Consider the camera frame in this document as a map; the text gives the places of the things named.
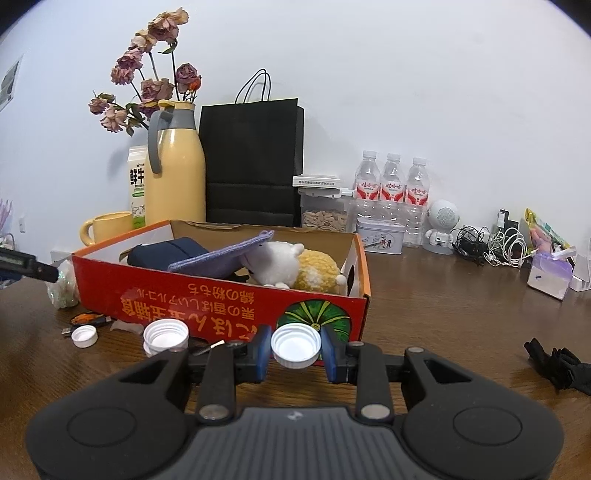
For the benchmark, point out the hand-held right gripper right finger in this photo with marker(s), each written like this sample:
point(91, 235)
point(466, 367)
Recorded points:
point(327, 353)

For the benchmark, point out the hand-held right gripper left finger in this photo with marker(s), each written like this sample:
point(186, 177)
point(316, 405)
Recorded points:
point(263, 350)

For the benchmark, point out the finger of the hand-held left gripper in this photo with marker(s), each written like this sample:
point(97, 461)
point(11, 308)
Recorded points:
point(48, 273)

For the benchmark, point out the white bottle cap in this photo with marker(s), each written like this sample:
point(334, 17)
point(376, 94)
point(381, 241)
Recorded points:
point(295, 346)
point(84, 336)
point(164, 339)

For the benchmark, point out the orange cardboard box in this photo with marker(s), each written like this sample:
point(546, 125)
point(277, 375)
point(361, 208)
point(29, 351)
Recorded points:
point(207, 295)

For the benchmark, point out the white yellow plush toy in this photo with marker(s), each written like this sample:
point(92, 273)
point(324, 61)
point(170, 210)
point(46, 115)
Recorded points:
point(295, 267)

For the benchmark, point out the purple knitted cloth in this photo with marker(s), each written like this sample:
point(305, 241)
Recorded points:
point(217, 261)

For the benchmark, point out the navy blue pouch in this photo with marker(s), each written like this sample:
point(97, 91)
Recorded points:
point(171, 251)

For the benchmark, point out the white printed card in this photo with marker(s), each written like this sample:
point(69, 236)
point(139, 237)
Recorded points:
point(62, 256)

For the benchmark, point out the purple decoration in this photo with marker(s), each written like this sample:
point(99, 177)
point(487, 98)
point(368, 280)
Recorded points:
point(4, 217)

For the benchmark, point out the thin dark stick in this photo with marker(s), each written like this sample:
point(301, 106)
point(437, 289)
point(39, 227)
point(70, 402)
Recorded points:
point(205, 349)

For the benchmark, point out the small orange black gadget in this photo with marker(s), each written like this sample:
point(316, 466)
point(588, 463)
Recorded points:
point(90, 319)

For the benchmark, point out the yellow ceramic mug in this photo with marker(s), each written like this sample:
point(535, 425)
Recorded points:
point(108, 226)

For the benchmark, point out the clear plastic scrap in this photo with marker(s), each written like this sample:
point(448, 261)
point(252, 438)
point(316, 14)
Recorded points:
point(127, 327)

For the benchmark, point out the white milk carton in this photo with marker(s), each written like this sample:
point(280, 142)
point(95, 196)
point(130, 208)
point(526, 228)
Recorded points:
point(137, 184)

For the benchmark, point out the silver tin box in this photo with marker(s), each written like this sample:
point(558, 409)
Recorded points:
point(381, 237)

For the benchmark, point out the clear seed container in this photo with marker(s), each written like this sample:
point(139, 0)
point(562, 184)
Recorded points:
point(323, 219)

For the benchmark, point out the yellow thermos jug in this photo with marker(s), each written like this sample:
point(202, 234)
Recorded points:
point(178, 184)

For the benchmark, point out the small white red box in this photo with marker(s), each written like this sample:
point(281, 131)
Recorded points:
point(316, 181)

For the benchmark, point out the white robot figure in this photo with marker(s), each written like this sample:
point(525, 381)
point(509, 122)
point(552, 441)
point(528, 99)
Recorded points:
point(443, 217)

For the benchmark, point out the black paper bag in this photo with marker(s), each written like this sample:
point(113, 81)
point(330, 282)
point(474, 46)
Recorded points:
point(251, 161)

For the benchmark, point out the dried pink roses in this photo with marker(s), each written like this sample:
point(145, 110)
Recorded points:
point(152, 87)

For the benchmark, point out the black charger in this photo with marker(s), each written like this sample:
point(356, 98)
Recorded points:
point(502, 219)

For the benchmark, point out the black glove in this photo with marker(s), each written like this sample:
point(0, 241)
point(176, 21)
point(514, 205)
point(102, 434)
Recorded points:
point(558, 364)

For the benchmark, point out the purple tissue pack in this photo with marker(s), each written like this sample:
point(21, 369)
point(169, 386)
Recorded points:
point(549, 277)

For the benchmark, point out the colourful snack packets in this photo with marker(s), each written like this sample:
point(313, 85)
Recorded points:
point(542, 230)

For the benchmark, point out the wall notice sheet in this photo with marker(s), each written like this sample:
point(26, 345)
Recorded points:
point(9, 83)

